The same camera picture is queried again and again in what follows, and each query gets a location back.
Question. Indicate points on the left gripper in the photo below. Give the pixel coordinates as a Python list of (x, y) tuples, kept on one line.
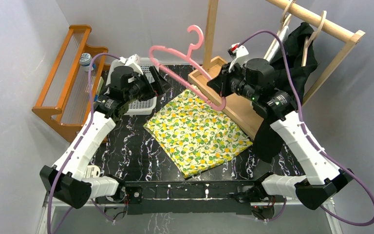
[(154, 83)]

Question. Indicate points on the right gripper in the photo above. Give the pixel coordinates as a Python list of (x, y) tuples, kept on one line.
[(220, 83)]

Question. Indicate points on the yellow green patterned cloth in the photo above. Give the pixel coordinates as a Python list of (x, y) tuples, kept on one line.
[(195, 136)]

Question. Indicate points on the pink hanger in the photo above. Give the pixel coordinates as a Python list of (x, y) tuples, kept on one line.
[(187, 59)]

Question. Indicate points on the black skirt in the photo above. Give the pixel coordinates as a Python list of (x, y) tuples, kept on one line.
[(267, 143)]

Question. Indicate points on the white cloth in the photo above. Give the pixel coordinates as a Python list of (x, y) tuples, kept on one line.
[(283, 34)]

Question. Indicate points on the beige wooden hanger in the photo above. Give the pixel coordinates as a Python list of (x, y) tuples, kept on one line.
[(314, 35)]

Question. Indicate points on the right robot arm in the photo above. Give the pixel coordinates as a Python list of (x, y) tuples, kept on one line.
[(255, 81)]

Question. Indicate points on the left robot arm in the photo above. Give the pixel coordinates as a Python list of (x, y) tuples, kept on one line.
[(65, 179)]

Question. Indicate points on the white plastic basket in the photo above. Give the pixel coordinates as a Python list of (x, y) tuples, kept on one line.
[(137, 107)]

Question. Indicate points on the wooden clothes rack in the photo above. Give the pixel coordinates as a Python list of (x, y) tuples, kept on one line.
[(238, 108)]

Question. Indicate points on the small white blue jar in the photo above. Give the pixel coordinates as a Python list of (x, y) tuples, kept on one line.
[(85, 61)]

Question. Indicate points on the orange wooden shelf rack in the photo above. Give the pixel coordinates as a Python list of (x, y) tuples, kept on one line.
[(63, 101)]

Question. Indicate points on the white label tag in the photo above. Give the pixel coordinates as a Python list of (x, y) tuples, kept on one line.
[(92, 171)]

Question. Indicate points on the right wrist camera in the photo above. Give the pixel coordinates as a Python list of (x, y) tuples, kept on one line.
[(239, 55)]

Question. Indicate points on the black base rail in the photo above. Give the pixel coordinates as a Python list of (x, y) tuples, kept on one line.
[(222, 196)]

